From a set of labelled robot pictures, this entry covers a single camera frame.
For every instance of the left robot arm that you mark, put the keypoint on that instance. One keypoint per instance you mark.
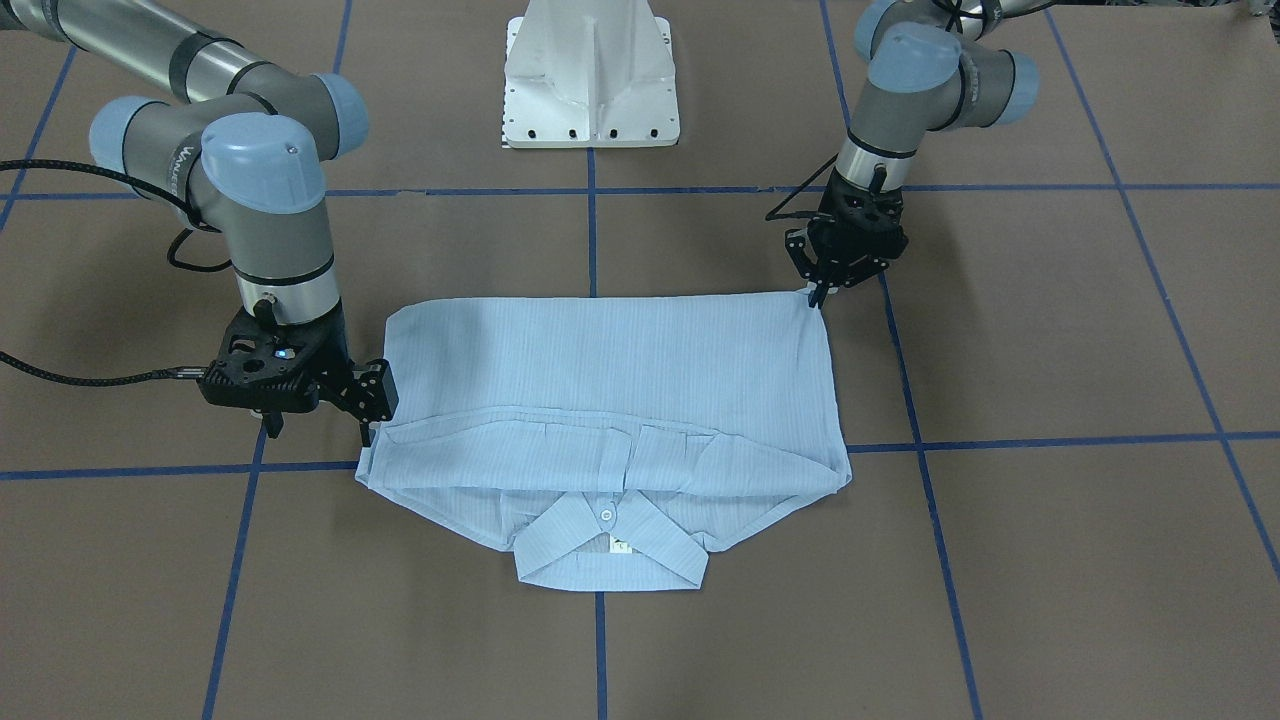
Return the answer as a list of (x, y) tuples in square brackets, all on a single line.
[(926, 72)]

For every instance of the light blue button-up shirt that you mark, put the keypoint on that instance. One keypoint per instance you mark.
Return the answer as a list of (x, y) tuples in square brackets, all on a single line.
[(609, 445)]

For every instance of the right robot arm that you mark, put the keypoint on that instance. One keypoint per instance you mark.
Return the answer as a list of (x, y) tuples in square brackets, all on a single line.
[(239, 152)]

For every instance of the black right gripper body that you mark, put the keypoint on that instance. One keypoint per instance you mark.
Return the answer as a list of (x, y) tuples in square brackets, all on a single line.
[(367, 388)]

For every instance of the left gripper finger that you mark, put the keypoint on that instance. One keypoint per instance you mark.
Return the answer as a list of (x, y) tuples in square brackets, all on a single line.
[(816, 294)]

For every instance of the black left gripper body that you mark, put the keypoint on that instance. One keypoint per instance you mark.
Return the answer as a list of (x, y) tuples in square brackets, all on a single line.
[(846, 244)]

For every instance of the white camera pillar with base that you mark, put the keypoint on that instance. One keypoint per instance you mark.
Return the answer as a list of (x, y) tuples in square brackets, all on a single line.
[(589, 75)]

